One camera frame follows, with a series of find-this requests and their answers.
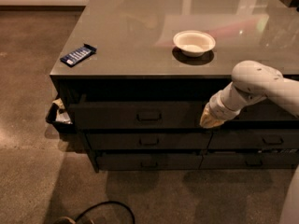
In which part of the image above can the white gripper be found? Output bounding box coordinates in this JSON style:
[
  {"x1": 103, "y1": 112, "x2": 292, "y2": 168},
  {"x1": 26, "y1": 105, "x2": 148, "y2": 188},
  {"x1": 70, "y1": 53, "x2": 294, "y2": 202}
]
[{"x1": 199, "y1": 91, "x2": 240, "y2": 129}]

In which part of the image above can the grey top drawer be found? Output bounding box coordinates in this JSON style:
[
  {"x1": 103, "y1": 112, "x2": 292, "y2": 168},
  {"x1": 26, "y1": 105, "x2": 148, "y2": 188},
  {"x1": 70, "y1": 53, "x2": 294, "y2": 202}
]
[{"x1": 68, "y1": 95, "x2": 204, "y2": 130}]

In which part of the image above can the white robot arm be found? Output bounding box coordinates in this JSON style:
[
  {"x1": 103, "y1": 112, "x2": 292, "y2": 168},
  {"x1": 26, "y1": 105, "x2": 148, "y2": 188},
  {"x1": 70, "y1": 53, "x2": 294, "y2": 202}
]
[{"x1": 199, "y1": 61, "x2": 299, "y2": 129}]

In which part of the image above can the right middle drawer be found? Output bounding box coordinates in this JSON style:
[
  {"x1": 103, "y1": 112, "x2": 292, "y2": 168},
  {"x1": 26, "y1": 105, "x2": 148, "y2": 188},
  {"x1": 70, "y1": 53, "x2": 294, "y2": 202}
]
[{"x1": 208, "y1": 129, "x2": 299, "y2": 149}]

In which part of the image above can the left middle drawer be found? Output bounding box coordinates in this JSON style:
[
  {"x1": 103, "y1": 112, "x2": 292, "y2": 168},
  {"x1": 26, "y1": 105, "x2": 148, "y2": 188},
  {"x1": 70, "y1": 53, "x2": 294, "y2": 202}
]
[{"x1": 87, "y1": 133, "x2": 211, "y2": 150}]

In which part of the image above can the dark grey drawer cabinet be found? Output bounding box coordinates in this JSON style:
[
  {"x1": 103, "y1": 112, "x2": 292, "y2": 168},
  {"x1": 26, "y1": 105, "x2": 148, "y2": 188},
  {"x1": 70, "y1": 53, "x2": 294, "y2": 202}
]
[{"x1": 50, "y1": 0, "x2": 299, "y2": 171}]

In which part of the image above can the right bottom drawer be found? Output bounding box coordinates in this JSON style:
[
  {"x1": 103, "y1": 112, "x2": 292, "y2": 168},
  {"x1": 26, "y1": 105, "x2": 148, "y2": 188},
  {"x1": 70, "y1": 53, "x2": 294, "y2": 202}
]
[{"x1": 200, "y1": 153, "x2": 299, "y2": 169}]

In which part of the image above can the white bowl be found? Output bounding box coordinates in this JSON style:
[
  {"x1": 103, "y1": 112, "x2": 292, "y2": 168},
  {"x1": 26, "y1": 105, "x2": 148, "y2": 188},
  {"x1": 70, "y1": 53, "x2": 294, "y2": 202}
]
[{"x1": 173, "y1": 30, "x2": 216, "y2": 57}]

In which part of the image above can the black trash bin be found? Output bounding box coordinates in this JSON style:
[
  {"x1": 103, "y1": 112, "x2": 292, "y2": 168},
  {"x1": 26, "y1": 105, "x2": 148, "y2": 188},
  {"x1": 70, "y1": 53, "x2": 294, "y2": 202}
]
[{"x1": 46, "y1": 98, "x2": 75, "y2": 133}]

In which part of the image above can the black floor cable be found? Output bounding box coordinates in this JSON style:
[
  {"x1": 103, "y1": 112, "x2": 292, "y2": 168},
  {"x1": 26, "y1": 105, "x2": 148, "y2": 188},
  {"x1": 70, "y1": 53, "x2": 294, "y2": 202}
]
[{"x1": 52, "y1": 200, "x2": 136, "y2": 224}]

